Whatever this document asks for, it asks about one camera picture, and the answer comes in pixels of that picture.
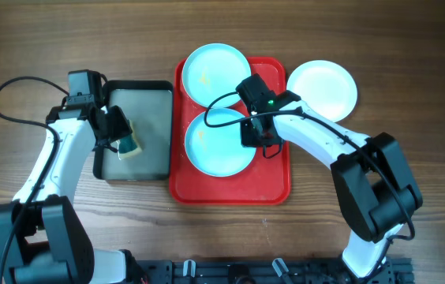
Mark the green and yellow sponge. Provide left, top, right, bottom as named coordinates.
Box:
left=118, top=120, right=142, bottom=160

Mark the light blue plate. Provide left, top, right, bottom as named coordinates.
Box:
left=184, top=112, right=256, bottom=178

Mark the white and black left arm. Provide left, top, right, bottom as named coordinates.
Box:
left=0, top=103, right=134, bottom=283

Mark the white plate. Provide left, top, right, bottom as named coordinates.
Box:
left=286, top=60, right=358, bottom=122

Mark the mint green plate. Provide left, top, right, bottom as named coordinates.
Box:
left=181, top=43, right=252, bottom=107

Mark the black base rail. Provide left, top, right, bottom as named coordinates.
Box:
left=130, top=258, right=415, bottom=284

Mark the red plastic serving tray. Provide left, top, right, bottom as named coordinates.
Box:
left=169, top=60, right=291, bottom=206

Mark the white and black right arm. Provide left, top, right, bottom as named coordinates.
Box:
left=238, top=90, right=423, bottom=280

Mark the black rectangular water tray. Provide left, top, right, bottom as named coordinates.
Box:
left=93, top=80, right=174, bottom=181

